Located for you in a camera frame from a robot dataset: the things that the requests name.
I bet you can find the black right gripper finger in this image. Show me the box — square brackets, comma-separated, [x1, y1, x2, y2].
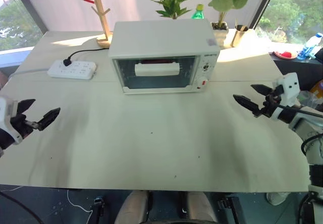
[233, 94, 261, 118]
[250, 84, 274, 97]

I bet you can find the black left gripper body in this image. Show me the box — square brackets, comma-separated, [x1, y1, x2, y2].
[10, 111, 39, 139]

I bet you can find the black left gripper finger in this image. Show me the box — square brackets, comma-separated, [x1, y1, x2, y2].
[37, 107, 62, 132]
[17, 98, 36, 114]

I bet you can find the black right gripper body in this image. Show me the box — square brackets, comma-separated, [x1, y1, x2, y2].
[258, 85, 283, 119]

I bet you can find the white toaster oven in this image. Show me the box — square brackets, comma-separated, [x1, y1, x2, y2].
[108, 19, 220, 95]

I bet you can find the clear plastic bag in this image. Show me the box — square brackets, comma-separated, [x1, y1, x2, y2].
[297, 90, 323, 109]

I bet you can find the red plate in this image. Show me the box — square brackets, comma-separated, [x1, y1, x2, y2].
[273, 49, 299, 59]

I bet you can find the black side table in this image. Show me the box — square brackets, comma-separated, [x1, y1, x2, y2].
[272, 54, 323, 91]

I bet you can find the yellow snack bag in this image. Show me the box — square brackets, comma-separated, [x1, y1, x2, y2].
[308, 79, 323, 96]

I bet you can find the white power strip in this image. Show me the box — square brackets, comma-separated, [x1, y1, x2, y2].
[47, 60, 98, 81]

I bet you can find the gold metal cup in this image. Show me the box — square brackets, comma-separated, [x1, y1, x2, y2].
[230, 24, 250, 48]

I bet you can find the clear bottle blue label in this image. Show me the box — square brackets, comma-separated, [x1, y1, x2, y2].
[297, 32, 323, 61]

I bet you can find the white plant pot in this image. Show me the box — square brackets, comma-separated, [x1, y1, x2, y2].
[211, 21, 230, 49]

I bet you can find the white shoe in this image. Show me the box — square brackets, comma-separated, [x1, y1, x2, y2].
[266, 191, 289, 206]

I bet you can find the green bottle yellow cap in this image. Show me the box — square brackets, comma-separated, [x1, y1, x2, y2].
[190, 4, 206, 21]

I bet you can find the black stand foot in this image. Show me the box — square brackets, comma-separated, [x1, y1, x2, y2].
[92, 195, 106, 224]
[218, 195, 243, 224]

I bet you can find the wooden mug tree stand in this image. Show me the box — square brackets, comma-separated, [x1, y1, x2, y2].
[88, 0, 114, 49]

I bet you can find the beige rounded shape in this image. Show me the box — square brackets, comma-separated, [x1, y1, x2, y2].
[186, 191, 218, 224]
[114, 190, 152, 224]

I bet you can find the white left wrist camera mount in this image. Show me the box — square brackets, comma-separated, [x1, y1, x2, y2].
[0, 96, 24, 145]

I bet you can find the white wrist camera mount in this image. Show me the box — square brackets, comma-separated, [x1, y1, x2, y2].
[0, 96, 24, 145]
[272, 72, 300, 108]

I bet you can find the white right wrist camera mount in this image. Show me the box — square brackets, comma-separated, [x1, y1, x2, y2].
[272, 72, 300, 108]

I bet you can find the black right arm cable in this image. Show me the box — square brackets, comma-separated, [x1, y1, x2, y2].
[276, 104, 323, 118]

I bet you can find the black plug with cable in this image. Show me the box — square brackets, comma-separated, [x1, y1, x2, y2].
[63, 49, 110, 67]

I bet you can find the black floor cable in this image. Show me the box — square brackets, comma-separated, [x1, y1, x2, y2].
[0, 190, 44, 224]

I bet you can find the dark window frame post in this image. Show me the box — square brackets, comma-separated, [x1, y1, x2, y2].
[251, 0, 281, 31]
[14, 0, 49, 34]

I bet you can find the white floor cable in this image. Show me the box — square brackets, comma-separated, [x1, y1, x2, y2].
[66, 189, 94, 214]

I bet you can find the glass oven door with handle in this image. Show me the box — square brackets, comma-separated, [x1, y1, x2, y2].
[112, 55, 201, 90]

